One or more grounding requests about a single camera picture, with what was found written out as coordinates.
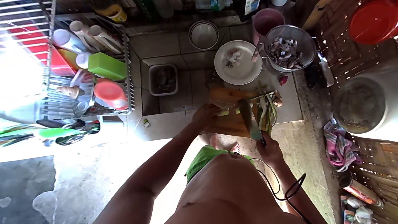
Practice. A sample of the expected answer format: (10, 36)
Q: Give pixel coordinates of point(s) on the small red onion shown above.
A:
(283, 80)

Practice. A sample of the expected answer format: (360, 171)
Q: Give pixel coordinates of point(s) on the yellow plastic container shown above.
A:
(68, 58)

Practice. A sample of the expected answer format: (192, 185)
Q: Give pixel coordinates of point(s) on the yellow plastic tub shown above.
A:
(116, 14)

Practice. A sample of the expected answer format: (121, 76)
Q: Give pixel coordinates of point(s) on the white small cup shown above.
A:
(279, 2)

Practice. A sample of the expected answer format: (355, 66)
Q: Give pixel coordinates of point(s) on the person's right fingers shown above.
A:
(262, 148)

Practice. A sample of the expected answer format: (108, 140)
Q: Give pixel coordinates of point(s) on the person's right forearm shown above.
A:
(290, 183)

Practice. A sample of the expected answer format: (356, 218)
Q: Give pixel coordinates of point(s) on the bundle of assorted utensils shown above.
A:
(67, 132)

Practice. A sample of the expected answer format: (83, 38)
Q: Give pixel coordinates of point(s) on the person's left hand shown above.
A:
(202, 116)

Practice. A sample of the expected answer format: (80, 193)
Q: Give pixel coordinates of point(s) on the person's legs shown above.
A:
(224, 141)

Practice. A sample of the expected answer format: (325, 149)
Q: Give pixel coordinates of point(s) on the brown ginger root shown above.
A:
(277, 101)

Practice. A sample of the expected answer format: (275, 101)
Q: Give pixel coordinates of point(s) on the food scraps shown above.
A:
(233, 56)

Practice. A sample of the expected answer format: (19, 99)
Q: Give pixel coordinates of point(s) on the wooden post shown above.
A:
(318, 14)

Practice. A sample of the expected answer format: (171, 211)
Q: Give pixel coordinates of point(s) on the white grey utensil holder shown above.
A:
(112, 128)

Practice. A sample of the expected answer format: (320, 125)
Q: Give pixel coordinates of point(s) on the wooden cutting board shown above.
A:
(231, 126)

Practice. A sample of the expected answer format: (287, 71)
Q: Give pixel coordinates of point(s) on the red plastic tray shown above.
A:
(59, 62)

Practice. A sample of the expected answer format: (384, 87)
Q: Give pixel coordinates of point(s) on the person's left fingers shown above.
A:
(214, 109)

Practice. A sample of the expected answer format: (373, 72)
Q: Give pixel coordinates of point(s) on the tiled sink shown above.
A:
(183, 81)

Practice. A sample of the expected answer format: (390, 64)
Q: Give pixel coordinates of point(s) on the person's right hand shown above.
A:
(273, 153)

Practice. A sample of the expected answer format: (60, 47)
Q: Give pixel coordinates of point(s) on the dark bottle with white label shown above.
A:
(250, 7)

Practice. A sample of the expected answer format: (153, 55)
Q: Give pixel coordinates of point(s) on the beige tall cup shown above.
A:
(100, 34)
(81, 31)

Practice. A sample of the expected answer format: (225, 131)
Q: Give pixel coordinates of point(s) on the bright green plastic container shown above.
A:
(105, 67)

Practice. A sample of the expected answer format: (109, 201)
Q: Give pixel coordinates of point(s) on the knife with silver blade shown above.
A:
(325, 70)

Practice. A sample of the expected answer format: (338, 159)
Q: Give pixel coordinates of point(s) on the person's left forearm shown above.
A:
(166, 157)

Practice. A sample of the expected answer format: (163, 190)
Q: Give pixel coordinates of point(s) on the pink purple patterned cloth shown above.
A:
(340, 146)

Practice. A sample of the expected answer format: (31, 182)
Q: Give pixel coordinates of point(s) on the clear bottle with green label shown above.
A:
(214, 4)

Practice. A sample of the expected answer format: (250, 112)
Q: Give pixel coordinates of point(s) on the pile of chopped purplish pieces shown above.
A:
(285, 53)

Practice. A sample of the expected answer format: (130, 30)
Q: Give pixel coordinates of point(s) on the pink plastic pitcher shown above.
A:
(267, 19)

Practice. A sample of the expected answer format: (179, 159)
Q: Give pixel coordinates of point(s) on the crumpled clear plastic bag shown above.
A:
(363, 214)

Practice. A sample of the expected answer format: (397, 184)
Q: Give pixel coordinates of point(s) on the red round plastic basin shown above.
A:
(371, 23)

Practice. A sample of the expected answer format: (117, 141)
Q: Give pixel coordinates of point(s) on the clear round bowl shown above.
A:
(306, 49)

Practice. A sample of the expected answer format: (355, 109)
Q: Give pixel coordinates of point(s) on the coral red plastic cup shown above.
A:
(108, 92)

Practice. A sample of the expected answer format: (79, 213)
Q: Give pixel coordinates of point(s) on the cylindrical can with red print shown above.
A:
(362, 191)

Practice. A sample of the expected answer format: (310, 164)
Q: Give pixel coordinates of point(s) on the person's body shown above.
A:
(228, 186)

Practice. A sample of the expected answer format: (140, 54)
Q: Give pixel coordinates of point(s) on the pale green stalk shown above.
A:
(224, 112)

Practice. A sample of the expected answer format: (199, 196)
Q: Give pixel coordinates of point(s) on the white round plate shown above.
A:
(236, 76)

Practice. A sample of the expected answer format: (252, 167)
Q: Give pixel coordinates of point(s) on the white plastic cup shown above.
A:
(63, 39)

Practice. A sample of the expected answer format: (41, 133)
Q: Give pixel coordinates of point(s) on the bunch of green vegetable stalks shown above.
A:
(263, 109)

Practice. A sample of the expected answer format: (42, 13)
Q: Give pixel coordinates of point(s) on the square translucent plastic tub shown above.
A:
(163, 82)

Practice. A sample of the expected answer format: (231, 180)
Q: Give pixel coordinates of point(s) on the green vegetable slice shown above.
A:
(146, 123)

